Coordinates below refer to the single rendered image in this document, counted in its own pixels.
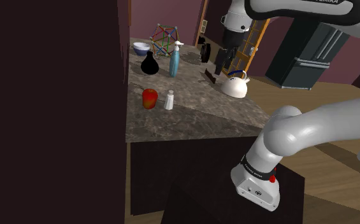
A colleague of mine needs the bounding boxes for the dark counter cabinet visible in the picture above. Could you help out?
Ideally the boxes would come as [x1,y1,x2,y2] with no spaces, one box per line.
[129,136,263,216]

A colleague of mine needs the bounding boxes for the black round vase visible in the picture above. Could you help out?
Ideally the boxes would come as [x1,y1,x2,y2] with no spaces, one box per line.
[140,50,161,76]

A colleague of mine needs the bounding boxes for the colourful rod polyhedron toy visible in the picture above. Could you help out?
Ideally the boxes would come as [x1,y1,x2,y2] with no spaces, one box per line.
[149,24,180,57]

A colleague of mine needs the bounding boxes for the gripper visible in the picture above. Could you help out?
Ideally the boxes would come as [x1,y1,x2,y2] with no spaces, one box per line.
[213,29,247,76]

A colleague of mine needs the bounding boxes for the dark brown flat tool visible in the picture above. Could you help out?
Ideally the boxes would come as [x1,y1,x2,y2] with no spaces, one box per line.
[204,68,217,85]

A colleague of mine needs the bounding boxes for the red apple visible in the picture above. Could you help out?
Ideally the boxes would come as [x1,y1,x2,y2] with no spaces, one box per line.
[141,88,159,110]

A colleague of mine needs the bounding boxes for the orange framed glass door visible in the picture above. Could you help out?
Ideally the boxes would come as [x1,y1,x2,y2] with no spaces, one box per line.
[221,18,271,79]

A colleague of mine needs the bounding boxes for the blue spray bottle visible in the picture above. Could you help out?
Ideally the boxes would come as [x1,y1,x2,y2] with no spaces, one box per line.
[169,40,185,78]

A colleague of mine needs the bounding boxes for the dark grey refrigerator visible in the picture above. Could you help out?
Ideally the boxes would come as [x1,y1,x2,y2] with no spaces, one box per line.
[264,20,351,91]

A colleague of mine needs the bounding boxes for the white and blue bowl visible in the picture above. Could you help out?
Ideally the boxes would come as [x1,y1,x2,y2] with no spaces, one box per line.
[133,42,151,57]

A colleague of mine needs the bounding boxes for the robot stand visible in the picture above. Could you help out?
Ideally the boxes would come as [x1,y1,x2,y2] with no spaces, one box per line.
[161,161,305,224]

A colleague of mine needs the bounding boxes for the black upright object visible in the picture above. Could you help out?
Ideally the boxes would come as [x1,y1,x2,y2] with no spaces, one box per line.
[197,35,212,64]

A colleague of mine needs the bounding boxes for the white kettle with blue handle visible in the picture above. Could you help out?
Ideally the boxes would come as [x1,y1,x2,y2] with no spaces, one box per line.
[220,69,251,99]

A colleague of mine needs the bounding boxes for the white salt shaker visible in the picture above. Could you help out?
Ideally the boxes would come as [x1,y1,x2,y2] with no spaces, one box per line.
[163,89,175,111]

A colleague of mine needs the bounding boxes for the dark tall cabinet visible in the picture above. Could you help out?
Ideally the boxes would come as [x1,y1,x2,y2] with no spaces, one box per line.
[0,0,131,224]

